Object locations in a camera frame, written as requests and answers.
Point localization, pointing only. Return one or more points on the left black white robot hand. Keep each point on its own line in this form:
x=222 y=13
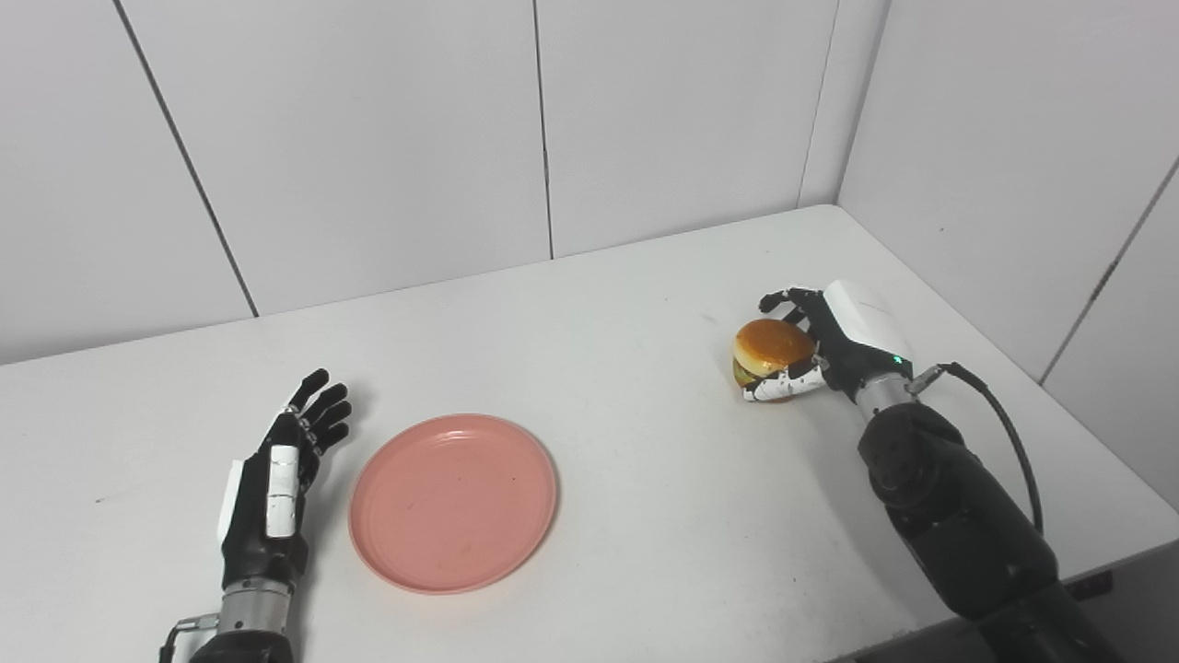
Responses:
x=250 y=525

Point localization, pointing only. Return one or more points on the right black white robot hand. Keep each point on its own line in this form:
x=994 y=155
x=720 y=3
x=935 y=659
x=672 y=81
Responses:
x=852 y=345

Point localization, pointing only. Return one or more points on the toy hamburger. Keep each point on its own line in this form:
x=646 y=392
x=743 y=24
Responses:
x=769 y=345

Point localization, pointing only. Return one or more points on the pink round plate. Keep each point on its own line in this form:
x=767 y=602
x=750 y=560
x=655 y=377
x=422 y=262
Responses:
x=453 y=502

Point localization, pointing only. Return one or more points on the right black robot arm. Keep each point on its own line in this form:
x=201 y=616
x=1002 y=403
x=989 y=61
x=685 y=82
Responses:
x=958 y=525

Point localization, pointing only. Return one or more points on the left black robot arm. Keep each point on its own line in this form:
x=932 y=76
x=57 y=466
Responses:
x=244 y=622

